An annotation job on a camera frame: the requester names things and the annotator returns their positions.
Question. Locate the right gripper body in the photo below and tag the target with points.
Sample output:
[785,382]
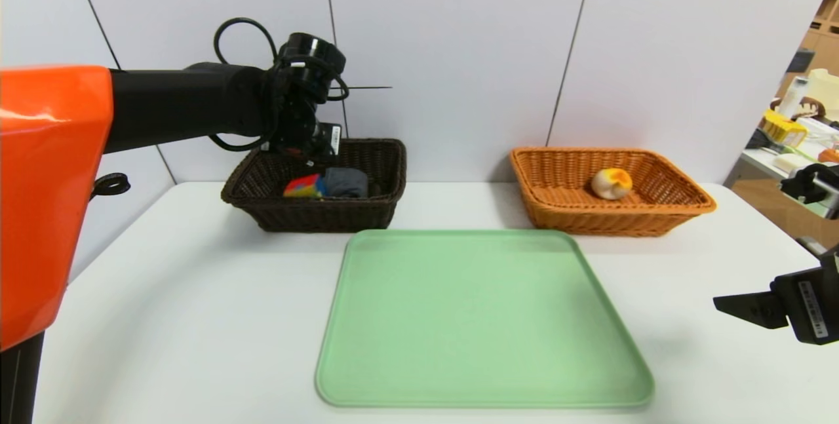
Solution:
[807,310]

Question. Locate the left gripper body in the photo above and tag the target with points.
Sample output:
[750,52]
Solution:
[333,139]

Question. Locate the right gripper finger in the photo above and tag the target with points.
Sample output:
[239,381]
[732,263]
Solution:
[747,309]

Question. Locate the dark grey towel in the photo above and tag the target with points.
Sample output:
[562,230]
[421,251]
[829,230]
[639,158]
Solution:
[347,183]

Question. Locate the colourful puzzle cube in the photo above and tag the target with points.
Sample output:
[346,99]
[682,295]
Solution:
[303,187]

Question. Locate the round yellow bun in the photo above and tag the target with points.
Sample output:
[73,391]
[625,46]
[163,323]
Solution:
[611,185]

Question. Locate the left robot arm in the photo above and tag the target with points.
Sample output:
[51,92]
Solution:
[164,106]

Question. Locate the dark brown wicker basket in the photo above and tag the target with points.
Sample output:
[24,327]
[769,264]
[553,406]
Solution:
[314,217]

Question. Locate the orange wicker basket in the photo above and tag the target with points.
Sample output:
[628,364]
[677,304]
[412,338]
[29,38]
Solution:
[590,221]

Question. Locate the grey chair base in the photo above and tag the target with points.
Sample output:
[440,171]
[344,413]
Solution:
[811,247]

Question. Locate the white side table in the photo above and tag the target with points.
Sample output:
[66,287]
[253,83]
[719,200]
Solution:
[760,160]

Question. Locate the white rectangular block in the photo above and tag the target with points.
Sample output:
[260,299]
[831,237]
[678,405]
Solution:
[790,162]

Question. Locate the reddish brown block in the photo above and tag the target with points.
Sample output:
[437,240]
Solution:
[830,155]

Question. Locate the yellow box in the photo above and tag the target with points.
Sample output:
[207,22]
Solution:
[780,129]

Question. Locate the brown figurine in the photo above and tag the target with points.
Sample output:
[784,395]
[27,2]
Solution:
[809,109]

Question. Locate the white plastic bottle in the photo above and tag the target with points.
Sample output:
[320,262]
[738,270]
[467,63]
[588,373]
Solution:
[795,96]

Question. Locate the beige appliance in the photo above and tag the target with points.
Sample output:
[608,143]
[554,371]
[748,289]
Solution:
[824,90]

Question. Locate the green plastic tray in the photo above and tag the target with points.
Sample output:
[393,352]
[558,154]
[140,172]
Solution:
[478,319]

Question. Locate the dark grey chair back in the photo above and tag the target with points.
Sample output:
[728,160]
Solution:
[795,62]

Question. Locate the wooden shelf unit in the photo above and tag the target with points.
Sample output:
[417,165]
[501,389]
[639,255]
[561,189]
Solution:
[826,37]

